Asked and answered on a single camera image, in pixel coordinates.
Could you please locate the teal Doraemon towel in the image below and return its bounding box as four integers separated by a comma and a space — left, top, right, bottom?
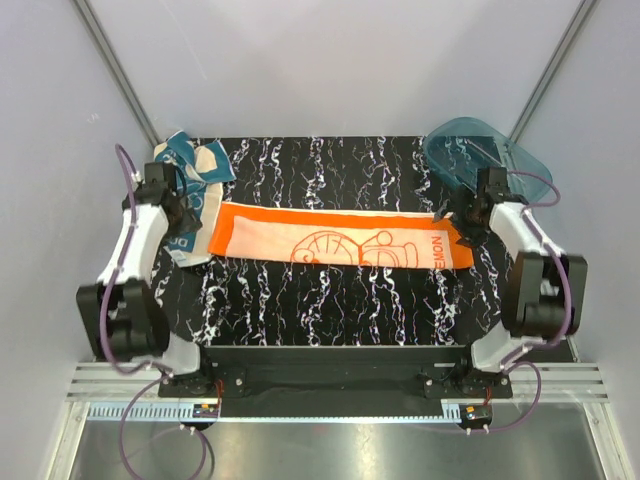
154, 131, 236, 268

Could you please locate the orange Doraemon towel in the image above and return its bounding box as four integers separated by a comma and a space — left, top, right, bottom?
208, 202, 474, 270

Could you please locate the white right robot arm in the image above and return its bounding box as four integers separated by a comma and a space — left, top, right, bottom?
434, 167, 588, 397

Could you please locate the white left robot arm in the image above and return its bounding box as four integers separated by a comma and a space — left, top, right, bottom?
76, 162, 216, 396

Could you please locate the teal transparent plastic bin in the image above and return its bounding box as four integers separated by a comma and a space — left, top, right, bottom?
423, 117, 552, 203

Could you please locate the right small controller board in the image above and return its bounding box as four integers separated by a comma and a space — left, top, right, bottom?
460, 404, 493, 429

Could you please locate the small controller board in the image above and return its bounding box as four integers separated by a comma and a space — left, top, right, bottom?
192, 403, 220, 419
460, 404, 493, 429

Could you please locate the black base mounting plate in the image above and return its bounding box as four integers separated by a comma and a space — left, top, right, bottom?
159, 346, 513, 400

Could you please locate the left small controller board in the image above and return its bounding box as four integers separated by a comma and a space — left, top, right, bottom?
192, 403, 220, 419

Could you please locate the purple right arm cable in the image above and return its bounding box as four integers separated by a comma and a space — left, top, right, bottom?
494, 169, 576, 434

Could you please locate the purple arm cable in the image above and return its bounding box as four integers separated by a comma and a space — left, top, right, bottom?
494, 169, 576, 434
97, 143, 216, 479

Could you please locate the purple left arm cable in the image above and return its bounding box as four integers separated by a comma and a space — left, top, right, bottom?
97, 143, 216, 479

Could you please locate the aluminium front rail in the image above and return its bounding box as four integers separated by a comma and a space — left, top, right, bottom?
67, 363, 609, 424

